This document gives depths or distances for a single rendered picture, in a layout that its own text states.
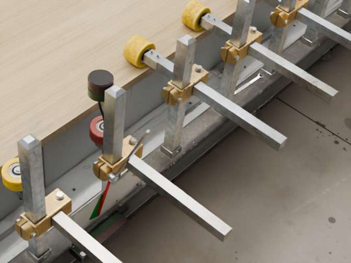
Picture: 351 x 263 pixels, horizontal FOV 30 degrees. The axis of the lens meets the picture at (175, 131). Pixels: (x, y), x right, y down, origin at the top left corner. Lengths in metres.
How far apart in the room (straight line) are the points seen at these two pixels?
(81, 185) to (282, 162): 1.23
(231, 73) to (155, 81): 0.26
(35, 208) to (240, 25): 0.75
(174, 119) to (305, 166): 1.24
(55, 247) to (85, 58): 0.54
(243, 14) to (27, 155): 0.75
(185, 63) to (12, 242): 0.66
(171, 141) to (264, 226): 0.92
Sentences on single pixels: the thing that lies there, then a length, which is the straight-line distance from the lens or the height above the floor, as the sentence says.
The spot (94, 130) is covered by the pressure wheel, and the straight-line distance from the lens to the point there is 1.68.
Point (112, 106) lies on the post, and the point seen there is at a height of 1.07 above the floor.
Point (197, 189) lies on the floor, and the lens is 2.74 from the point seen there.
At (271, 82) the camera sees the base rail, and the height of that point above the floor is 0.70.
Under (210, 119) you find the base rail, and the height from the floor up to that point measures 0.70.
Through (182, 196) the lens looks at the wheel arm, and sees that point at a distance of 1.62.
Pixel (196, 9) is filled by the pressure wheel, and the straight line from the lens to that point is 1.98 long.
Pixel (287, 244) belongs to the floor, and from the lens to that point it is 2.66.
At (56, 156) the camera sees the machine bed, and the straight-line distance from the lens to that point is 1.87.
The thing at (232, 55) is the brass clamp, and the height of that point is 0.96.
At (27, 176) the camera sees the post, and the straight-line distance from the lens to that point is 1.42.
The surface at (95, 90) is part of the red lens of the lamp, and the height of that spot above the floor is 1.10.
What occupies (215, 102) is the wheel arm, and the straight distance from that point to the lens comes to 1.72.
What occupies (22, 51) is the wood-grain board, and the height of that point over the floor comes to 0.90.
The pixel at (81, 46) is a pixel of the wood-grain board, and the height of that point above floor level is 0.90.
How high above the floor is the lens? 2.13
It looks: 46 degrees down
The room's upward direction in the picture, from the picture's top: 8 degrees clockwise
